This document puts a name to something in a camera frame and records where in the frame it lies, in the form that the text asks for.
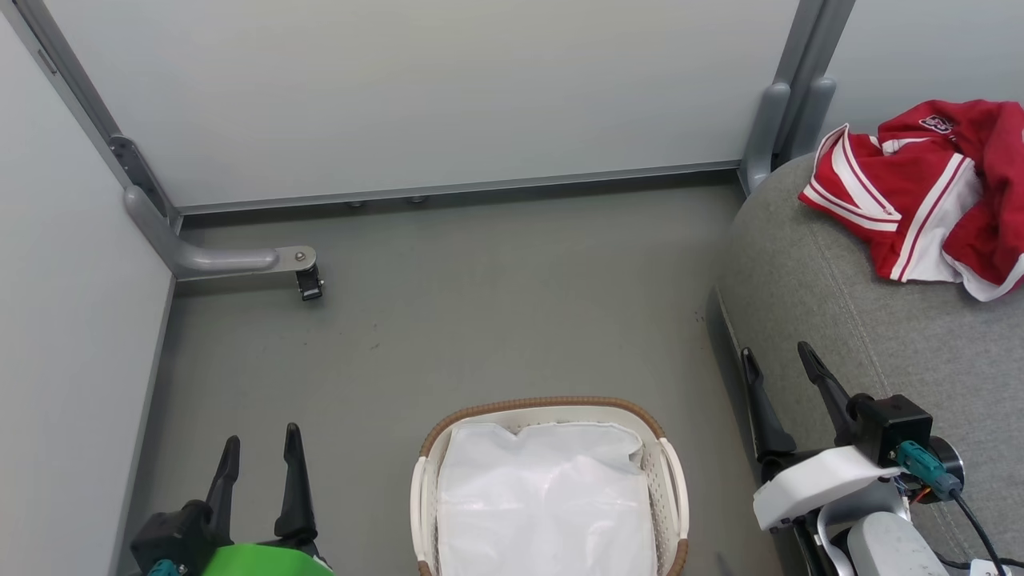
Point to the grey partition floor rail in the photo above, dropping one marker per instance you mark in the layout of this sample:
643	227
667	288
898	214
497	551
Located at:
480	188

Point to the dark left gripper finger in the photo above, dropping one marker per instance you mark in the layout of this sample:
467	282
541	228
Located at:
224	488
296	496

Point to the white and brown laundry basket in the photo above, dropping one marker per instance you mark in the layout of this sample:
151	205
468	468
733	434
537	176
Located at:
422	488

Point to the white paper tag right arm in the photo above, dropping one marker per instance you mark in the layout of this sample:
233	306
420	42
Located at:
984	569

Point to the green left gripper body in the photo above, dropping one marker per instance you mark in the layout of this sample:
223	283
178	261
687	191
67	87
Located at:
264	562

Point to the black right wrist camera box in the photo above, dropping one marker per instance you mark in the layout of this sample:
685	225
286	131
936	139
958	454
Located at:
892	428

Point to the teal camera connector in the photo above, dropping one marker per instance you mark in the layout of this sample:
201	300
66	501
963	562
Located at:
920	462
166	569

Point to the teal left camera connector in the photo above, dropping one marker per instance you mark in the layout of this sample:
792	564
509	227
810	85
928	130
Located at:
166	569

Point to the white basket liner cloth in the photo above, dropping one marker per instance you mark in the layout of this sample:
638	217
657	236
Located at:
544	504

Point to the grey fabric sofa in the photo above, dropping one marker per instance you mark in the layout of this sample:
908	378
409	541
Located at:
840	304

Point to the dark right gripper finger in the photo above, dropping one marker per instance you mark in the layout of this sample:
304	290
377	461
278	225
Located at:
828	392
766	416

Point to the grey partition post with foot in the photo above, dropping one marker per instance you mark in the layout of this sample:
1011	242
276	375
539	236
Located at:
216	260

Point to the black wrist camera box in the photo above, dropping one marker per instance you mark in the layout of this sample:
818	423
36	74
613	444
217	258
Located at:
892	428
172	532

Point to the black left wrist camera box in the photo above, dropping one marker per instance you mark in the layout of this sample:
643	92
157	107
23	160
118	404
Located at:
172	532

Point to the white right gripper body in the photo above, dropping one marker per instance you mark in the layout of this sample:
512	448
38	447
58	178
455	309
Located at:
816	484

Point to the red jersey with white stripes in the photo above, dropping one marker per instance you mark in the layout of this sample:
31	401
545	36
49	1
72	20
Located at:
904	184

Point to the teal right camera connector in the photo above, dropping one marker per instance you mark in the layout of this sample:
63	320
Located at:
920	462

